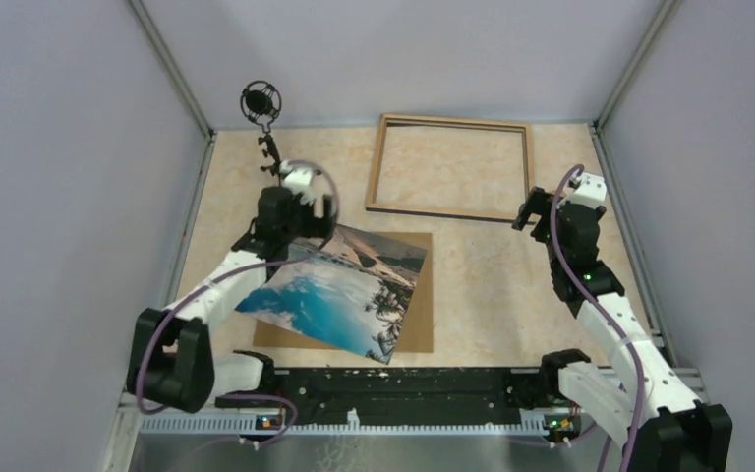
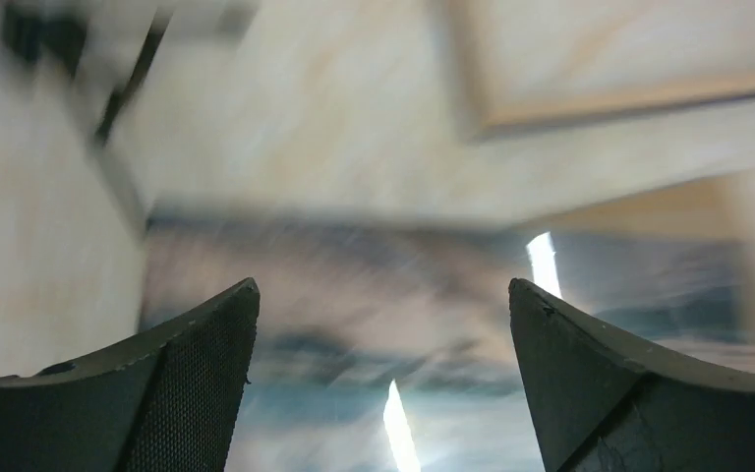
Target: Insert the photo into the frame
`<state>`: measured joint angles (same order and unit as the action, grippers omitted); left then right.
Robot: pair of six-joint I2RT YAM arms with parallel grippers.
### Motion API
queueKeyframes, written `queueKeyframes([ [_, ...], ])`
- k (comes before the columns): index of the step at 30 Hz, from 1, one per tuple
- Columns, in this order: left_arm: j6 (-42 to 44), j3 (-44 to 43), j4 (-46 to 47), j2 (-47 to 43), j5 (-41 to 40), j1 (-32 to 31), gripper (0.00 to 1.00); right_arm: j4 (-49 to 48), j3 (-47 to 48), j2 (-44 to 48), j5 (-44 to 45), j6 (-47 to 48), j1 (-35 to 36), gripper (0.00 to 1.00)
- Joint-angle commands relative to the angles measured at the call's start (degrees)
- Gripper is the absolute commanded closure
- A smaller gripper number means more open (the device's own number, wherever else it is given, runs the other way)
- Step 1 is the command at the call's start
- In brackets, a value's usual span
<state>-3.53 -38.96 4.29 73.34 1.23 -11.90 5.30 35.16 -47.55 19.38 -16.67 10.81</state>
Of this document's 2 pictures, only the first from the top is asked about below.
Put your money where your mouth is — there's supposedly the white cable duct strip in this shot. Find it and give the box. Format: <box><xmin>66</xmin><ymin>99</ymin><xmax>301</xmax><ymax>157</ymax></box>
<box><xmin>140</xmin><ymin>411</ymin><xmax>549</xmax><ymax>437</ymax></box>

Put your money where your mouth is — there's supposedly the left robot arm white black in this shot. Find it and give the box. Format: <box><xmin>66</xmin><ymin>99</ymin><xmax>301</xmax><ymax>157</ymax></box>
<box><xmin>125</xmin><ymin>160</ymin><xmax>339</xmax><ymax>415</ymax></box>

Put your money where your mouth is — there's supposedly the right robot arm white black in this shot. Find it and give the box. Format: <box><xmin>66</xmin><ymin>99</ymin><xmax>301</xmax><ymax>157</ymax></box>
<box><xmin>513</xmin><ymin>164</ymin><xmax>733</xmax><ymax>471</ymax></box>

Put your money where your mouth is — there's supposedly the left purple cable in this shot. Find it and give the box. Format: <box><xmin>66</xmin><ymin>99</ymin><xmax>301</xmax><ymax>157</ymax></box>
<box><xmin>135</xmin><ymin>159</ymin><xmax>341</xmax><ymax>450</ymax></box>

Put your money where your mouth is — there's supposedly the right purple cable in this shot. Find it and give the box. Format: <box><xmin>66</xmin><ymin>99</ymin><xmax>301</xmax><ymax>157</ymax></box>
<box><xmin>549</xmin><ymin>163</ymin><xmax>647</xmax><ymax>472</ymax></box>

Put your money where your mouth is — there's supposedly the black microphone on tripod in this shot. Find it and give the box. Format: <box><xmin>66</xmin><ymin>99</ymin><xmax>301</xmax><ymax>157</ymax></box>
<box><xmin>240</xmin><ymin>80</ymin><xmax>282</xmax><ymax>182</ymax></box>

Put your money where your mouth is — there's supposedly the purple cable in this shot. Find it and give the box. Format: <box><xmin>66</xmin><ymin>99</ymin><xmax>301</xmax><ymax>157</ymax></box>
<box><xmin>549</xmin><ymin>163</ymin><xmax>647</xmax><ymax>472</ymax></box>
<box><xmin>135</xmin><ymin>159</ymin><xmax>341</xmax><ymax>450</ymax></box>

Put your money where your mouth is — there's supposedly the beach landscape photo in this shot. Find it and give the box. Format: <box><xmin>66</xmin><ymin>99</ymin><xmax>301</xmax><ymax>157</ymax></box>
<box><xmin>236</xmin><ymin>225</ymin><xmax>429</xmax><ymax>364</ymax></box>

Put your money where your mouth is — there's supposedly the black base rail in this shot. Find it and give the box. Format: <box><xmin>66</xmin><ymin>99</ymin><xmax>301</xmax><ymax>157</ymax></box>
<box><xmin>214</xmin><ymin>366</ymin><xmax>604</xmax><ymax>428</ymax></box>

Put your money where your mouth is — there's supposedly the brown cardboard backing board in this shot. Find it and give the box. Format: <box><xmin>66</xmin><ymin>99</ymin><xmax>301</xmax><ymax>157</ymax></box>
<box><xmin>253</xmin><ymin>232</ymin><xmax>434</xmax><ymax>355</ymax></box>

